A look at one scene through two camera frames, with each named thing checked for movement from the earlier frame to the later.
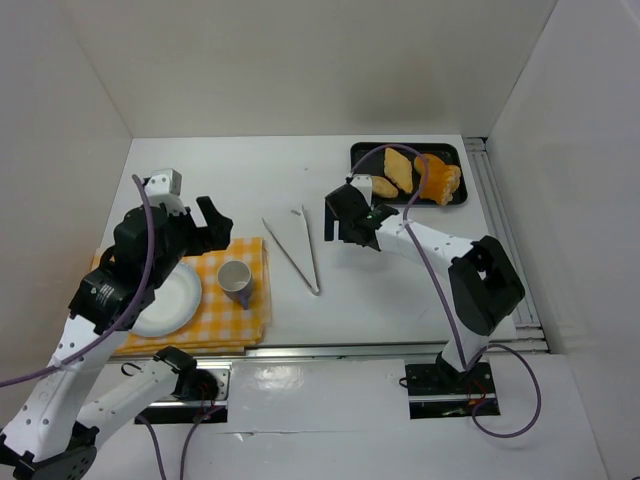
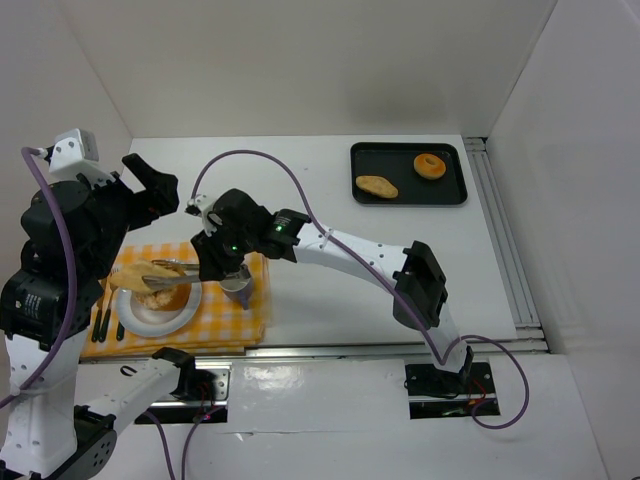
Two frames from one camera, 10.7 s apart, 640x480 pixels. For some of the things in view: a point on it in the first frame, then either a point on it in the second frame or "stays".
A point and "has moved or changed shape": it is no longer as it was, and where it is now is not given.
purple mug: (236, 280) stays
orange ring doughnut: (436, 166) stays
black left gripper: (198, 233) → (151, 195)
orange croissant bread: (440, 180) → (173, 297)
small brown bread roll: (383, 187) stays
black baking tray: (374, 166) stays
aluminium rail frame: (531, 336) stays
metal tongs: (315, 289) → (176, 279)
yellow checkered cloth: (220, 326) stays
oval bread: (399, 169) has moved or changed shape
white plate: (176, 304) stays
